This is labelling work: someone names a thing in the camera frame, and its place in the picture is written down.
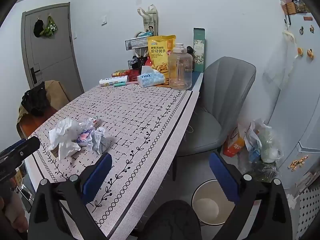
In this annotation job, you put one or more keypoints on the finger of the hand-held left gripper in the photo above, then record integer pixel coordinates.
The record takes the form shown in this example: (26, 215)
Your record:
(25, 146)

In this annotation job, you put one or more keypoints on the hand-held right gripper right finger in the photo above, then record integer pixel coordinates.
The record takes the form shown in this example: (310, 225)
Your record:
(223, 177)

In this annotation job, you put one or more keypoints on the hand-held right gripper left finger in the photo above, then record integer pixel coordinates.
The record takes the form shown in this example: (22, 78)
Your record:
(97, 177)

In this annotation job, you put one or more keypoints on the round white trash can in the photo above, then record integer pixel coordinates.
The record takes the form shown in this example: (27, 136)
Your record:
(207, 205)

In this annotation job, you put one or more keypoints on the silver wrapper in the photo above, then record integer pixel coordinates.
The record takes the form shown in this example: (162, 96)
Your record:
(101, 141)

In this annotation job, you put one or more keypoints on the white paper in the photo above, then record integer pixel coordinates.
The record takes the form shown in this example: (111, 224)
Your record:
(63, 137)

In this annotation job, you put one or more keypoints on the pink print plastic wrapper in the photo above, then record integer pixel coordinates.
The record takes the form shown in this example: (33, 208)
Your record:
(85, 135)

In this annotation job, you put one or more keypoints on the small red green packet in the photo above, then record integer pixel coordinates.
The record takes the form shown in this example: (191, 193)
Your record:
(95, 120)

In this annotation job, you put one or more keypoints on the person's left hand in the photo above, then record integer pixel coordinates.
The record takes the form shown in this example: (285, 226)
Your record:
(15, 215)

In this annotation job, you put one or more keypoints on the orange carton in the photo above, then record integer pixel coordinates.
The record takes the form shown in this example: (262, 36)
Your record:
(232, 145)

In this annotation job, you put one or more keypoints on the black clothing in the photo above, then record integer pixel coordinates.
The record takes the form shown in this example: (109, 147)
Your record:
(35, 100)

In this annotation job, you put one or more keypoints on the clear plastic bag of groceries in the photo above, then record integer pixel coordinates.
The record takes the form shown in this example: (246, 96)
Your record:
(265, 150)

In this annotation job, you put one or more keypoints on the brown chair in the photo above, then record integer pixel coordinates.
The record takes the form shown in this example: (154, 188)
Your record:
(53, 97)

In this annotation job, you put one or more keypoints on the person's leg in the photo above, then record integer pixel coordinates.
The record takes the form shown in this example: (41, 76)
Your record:
(175, 222)

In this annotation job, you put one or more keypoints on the patterned beige tablecloth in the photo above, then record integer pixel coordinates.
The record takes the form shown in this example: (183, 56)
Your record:
(130, 115)

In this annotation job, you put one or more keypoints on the grey upholstered chair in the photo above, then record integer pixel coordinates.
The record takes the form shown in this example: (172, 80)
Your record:
(225, 92)

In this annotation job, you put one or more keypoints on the white pegboard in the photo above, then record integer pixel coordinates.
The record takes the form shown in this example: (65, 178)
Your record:
(308, 212)

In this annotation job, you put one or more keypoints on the grey door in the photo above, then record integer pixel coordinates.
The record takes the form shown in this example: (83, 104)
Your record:
(53, 55)

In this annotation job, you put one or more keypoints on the green pen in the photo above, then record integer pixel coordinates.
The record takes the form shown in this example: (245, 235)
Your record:
(123, 84)

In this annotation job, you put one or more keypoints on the white refrigerator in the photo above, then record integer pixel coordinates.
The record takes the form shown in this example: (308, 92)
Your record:
(295, 100)

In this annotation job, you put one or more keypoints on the red box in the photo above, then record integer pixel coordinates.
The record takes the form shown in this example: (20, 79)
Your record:
(121, 73)

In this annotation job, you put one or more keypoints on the blue tissue pack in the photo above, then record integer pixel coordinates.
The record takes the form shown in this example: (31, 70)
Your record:
(150, 78)

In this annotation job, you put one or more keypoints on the black hat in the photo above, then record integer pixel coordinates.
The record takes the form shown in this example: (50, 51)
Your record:
(38, 28)

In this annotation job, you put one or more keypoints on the clear plastic water jug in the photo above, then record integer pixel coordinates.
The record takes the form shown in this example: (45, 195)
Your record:
(180, 67)

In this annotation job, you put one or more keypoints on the black utensil holder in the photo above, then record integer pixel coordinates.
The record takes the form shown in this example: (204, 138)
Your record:
(137, 63)

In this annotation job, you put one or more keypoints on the green hanging cloth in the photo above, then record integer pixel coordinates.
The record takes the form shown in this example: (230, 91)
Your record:
(49, 27)

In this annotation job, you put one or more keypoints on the clear hanging plastic bag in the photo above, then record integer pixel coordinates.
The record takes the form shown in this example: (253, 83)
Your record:
(277, 67)

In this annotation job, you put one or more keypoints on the tall green box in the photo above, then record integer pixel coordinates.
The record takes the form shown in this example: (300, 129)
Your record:
(199, 50)

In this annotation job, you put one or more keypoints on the yellow snack bag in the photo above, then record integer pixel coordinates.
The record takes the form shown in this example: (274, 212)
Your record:
(158, 55)

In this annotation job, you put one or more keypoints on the burger magnet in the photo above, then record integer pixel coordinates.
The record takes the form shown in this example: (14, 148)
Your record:
(299, 51)

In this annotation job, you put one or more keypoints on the bear magnet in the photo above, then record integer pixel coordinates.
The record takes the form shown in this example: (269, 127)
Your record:
(310, 54)

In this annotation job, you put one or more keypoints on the small orange magnet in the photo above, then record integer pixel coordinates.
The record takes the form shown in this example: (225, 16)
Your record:
(311, 28)

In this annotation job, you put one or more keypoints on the brown bar magnet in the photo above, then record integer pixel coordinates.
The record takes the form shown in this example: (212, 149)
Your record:
(307, 18)

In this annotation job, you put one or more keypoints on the basket of items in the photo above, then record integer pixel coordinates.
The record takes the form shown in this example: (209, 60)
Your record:
(292, 5)

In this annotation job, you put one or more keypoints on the white wall switch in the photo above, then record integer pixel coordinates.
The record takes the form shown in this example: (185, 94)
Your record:
(104, 21)

